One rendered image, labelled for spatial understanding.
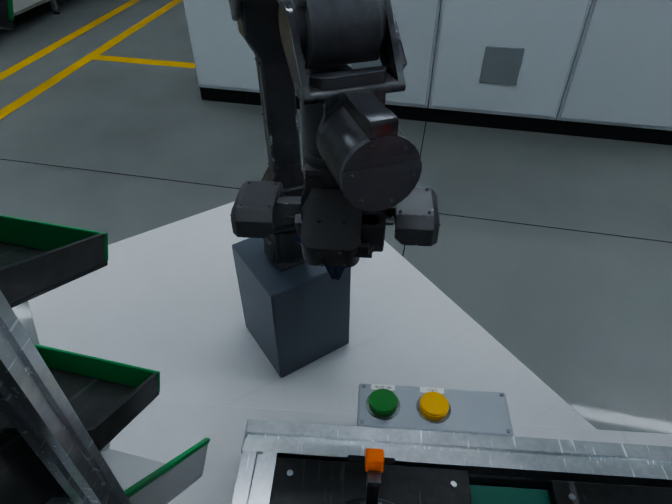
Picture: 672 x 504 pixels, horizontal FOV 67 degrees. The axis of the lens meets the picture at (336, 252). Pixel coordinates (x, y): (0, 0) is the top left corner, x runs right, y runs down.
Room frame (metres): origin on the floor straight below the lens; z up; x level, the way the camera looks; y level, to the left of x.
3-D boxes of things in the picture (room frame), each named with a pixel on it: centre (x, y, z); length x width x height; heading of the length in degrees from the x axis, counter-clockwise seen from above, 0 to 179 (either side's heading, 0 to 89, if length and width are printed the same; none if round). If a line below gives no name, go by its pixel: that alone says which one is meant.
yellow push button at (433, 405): (0.39, -0.14, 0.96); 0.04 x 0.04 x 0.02
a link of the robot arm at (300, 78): (0.35, -0.02, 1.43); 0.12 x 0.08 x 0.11; 18
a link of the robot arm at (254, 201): (0.39, 0.00, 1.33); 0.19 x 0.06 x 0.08; 86
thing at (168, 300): (0.58, 0.11, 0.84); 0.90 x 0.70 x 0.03; 33
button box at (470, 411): (0.39, -0.14, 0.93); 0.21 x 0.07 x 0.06; 86
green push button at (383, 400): (0.40, -0.07, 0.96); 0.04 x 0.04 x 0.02
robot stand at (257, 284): (0.61, 0.07, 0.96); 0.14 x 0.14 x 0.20; 33
